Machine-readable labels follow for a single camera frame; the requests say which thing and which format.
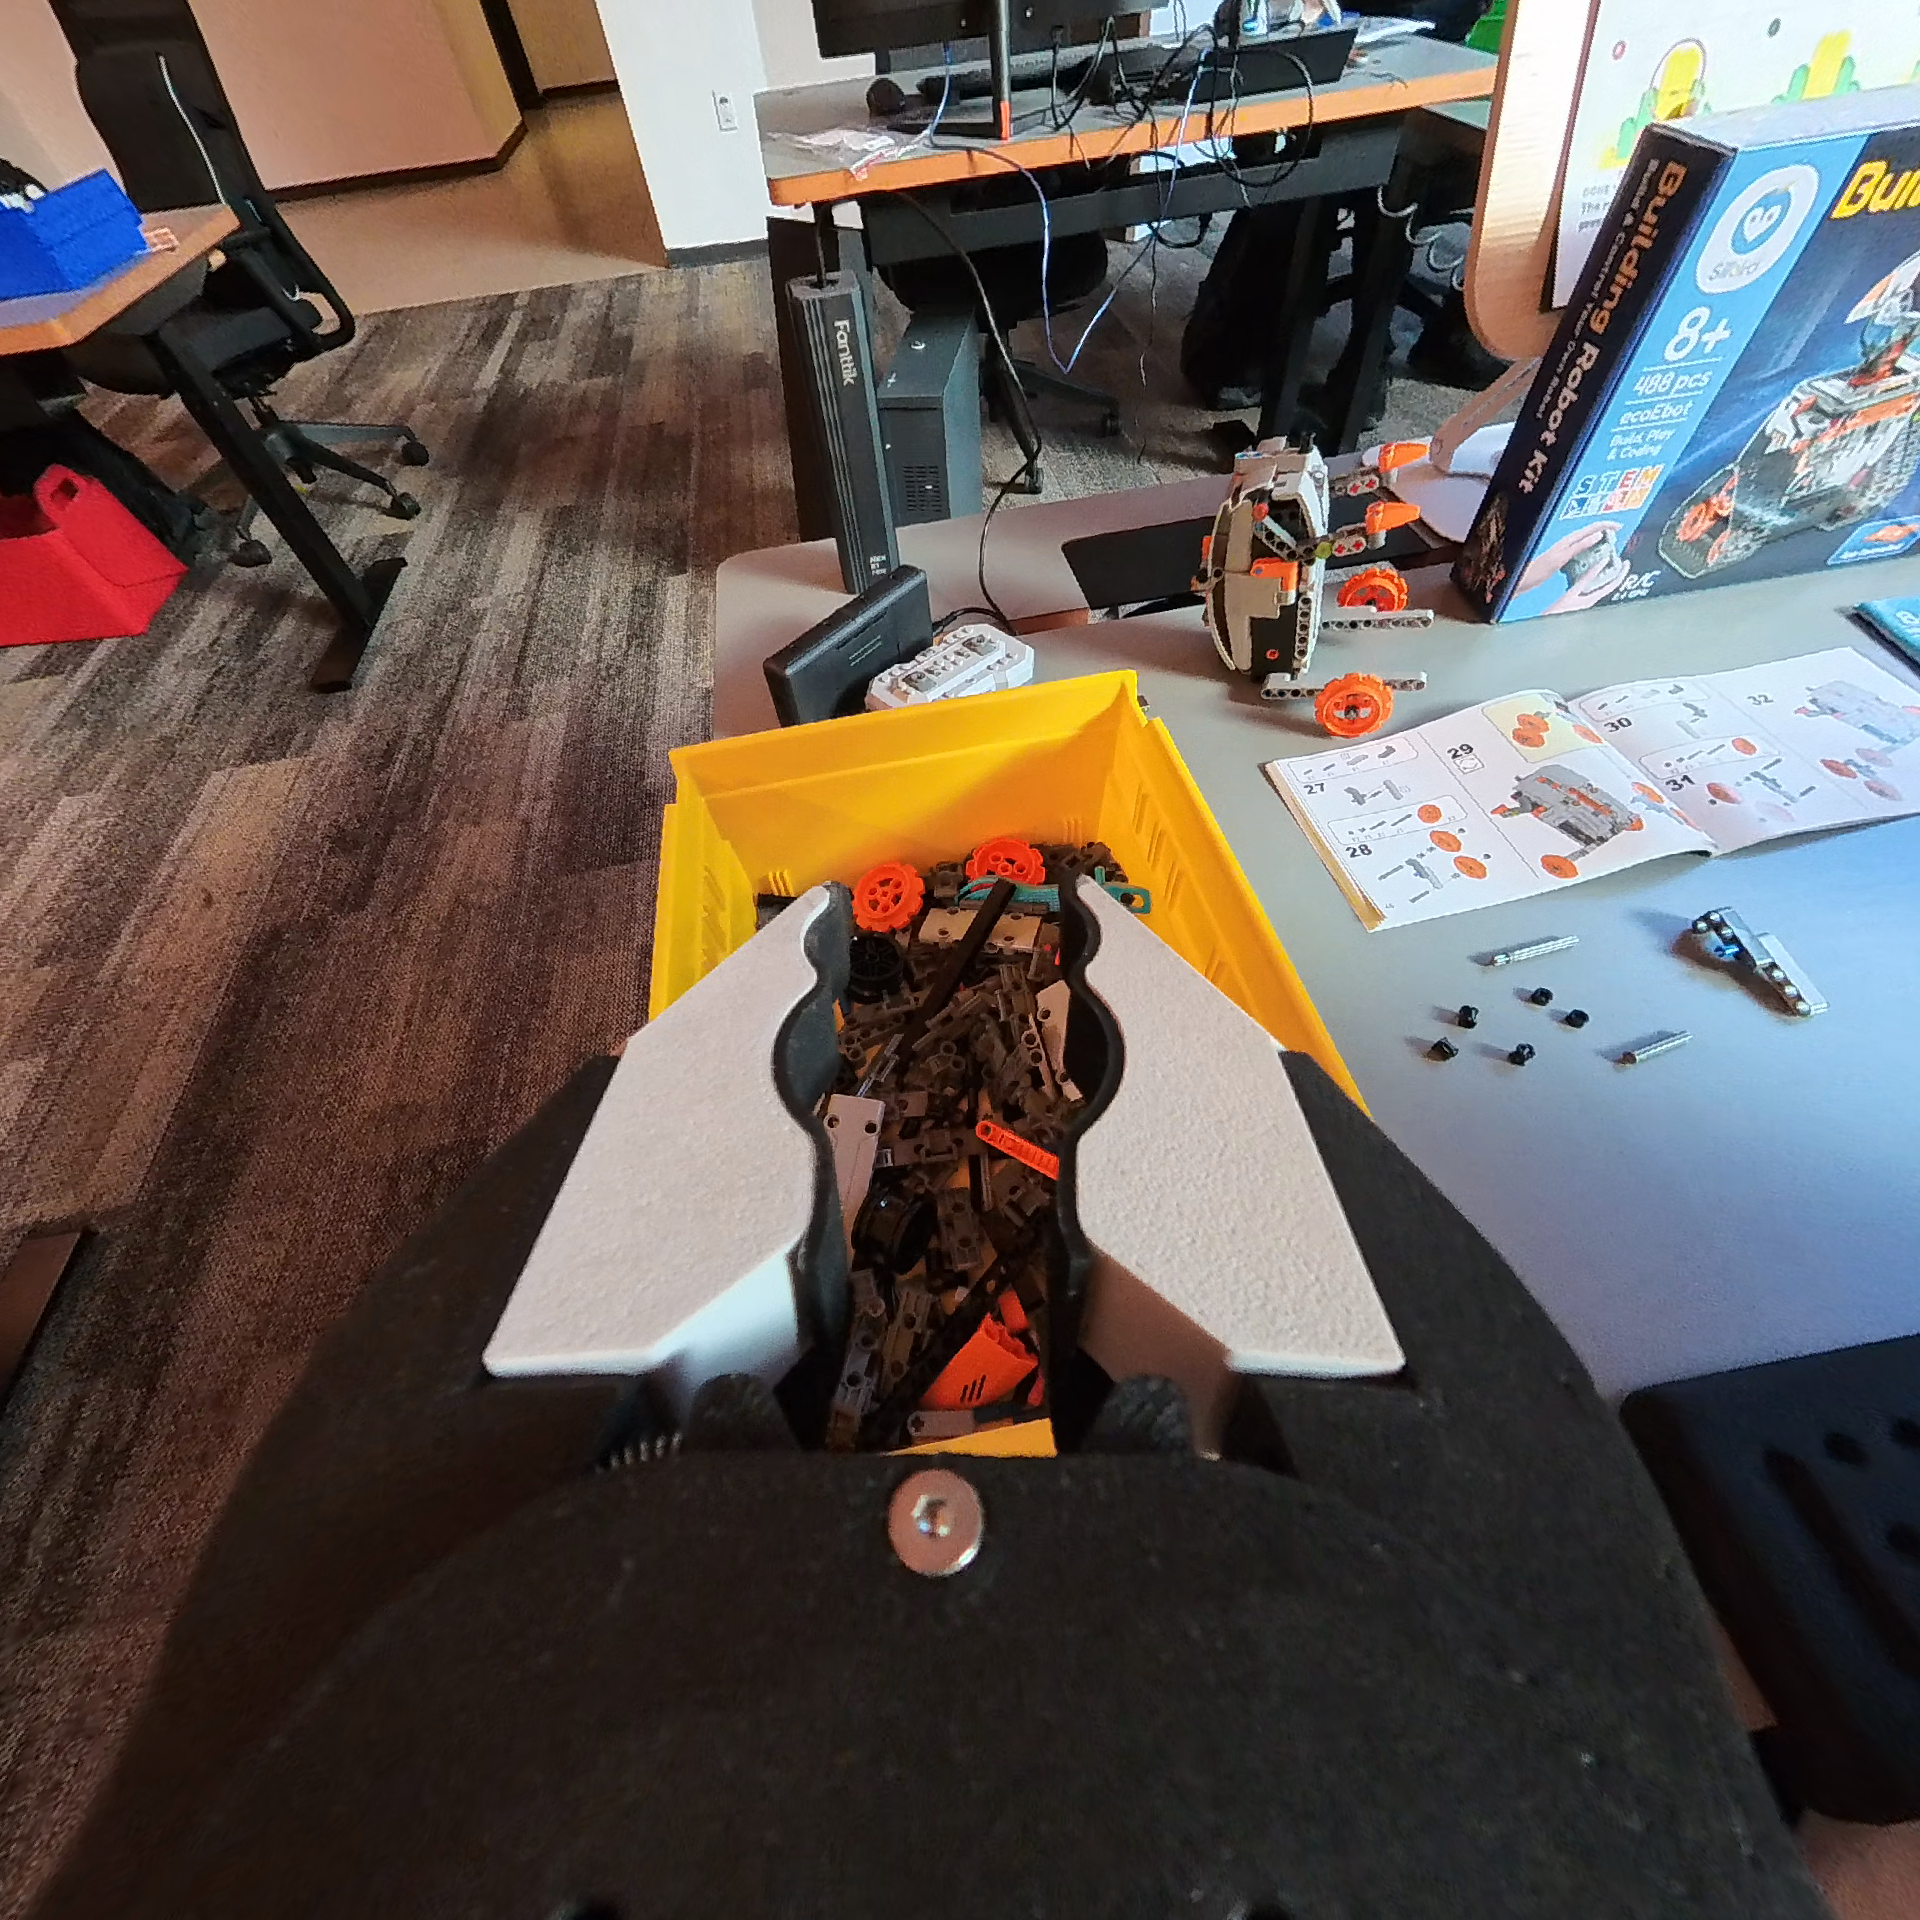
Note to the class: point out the blue plastic bin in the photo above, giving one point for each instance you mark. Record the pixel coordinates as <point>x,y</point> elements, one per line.
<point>67,236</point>

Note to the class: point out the black box device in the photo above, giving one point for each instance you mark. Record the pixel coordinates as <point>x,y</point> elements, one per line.
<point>851,645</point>

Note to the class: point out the black foam mat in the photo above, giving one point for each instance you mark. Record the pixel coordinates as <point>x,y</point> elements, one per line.
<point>1803,1622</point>

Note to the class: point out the yellow plastic parts bin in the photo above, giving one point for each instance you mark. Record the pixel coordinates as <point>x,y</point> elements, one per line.
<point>902,780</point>

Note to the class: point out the black flat panel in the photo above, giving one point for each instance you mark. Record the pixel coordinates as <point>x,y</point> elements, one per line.
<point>1142,556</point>

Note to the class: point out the curled white poster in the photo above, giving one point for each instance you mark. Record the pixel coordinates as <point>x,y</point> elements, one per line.
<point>1517,182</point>

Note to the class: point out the partly built toy robot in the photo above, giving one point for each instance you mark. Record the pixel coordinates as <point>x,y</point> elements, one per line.
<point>1277,573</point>

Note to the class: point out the blue cover booklet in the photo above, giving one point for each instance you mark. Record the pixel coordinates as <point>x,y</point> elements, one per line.
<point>1891,625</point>

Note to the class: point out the black computer tower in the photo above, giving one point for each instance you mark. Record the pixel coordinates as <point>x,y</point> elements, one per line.
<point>938,422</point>

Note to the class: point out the black upright device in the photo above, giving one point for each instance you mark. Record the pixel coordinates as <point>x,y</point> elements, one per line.
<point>851,422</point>

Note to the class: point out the pile of building kit parts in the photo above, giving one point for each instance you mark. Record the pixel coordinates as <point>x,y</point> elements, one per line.
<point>947,1112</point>

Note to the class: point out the black computer monitor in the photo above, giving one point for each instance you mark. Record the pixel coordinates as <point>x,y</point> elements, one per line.
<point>991,30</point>

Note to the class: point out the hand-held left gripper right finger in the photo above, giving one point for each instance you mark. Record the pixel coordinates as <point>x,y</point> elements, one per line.
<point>1230,1201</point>

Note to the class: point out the wooden desk with black legs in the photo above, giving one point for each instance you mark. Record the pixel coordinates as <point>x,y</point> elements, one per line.
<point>122,300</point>

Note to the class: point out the blue robot kit box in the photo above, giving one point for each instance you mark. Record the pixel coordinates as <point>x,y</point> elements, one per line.
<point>1710,333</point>

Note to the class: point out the grey beam with blue pin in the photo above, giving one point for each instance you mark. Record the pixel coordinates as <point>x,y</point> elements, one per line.
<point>1756,961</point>

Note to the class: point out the grey desk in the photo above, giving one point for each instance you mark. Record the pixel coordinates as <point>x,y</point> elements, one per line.
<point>1682,1201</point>

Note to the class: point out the grey battery box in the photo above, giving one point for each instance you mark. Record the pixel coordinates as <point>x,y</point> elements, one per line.
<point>950,663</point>

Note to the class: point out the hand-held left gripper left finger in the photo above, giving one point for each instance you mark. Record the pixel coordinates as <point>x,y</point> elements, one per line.
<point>662,1201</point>

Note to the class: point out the black office chair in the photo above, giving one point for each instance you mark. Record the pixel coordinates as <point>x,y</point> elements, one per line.
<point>242,271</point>

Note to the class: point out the instruction booklet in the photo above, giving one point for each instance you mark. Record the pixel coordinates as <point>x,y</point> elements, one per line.
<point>1622,780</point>

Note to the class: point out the wooden office desk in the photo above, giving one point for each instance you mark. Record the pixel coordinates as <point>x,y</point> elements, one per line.
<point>1053,122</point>

